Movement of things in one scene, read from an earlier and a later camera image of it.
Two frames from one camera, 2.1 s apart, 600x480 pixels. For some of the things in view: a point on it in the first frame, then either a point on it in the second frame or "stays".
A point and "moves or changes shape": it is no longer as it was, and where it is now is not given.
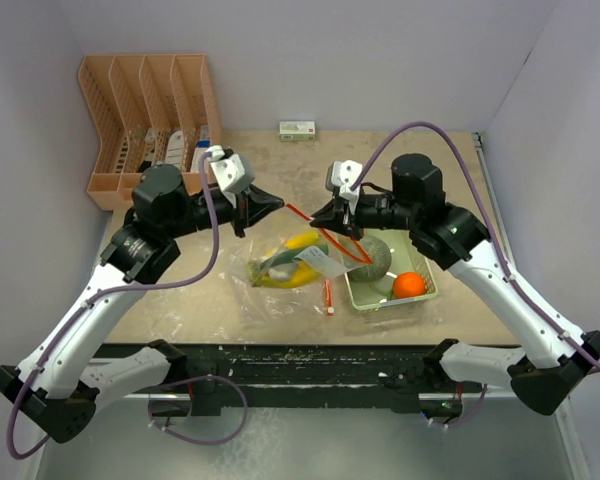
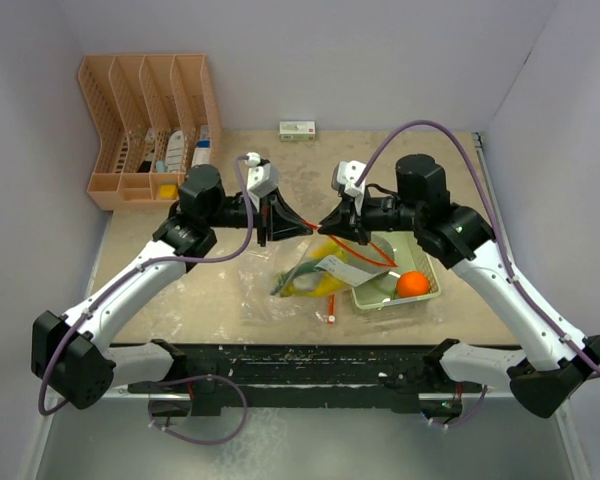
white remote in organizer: x=175 y=149 stays
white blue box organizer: x=201 y=145 stays
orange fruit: x=409 y=284 stays
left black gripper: x=248 y=207 -> x=277 y=221
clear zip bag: x=319 y=313 -> x=259 y=307
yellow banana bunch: x=303 y=274 -> x=328 y=285
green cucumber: x=286 y=256 -> x=286 y=277
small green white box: x=297 y=131 stays
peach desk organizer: x=124 y=96 stays
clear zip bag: x=294 y=262 moves or changes shape
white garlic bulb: x=279 y=275 -> x=304 y=282
